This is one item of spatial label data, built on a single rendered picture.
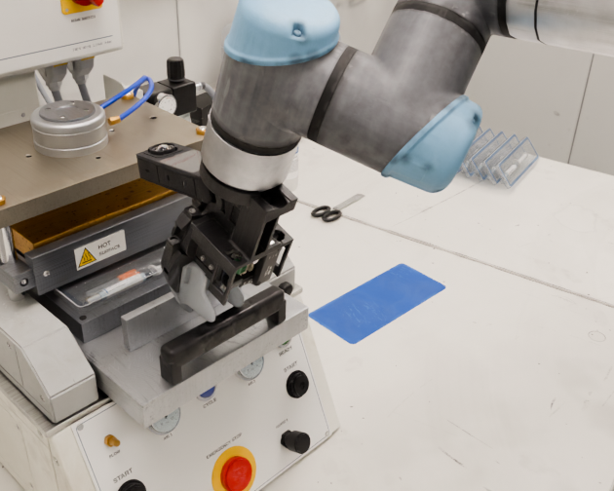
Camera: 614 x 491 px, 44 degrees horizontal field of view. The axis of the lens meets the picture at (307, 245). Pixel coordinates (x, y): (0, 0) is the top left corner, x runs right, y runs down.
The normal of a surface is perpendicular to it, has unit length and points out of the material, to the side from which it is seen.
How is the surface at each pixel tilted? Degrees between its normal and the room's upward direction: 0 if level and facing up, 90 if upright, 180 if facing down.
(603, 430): 0
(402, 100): 52
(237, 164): 99
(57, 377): 41
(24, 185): 0
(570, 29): 112
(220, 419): 65
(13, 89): 90
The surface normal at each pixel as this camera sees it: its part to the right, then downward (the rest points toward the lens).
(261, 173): 0.29, 0.75
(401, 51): -0.46, -0.31
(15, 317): 0.03, -0.85
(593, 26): -0.58, 0.69
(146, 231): 0.72, 0.38
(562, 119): -0.54, 0.43
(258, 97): -0.33, 0.61
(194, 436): 0.66, -0.01
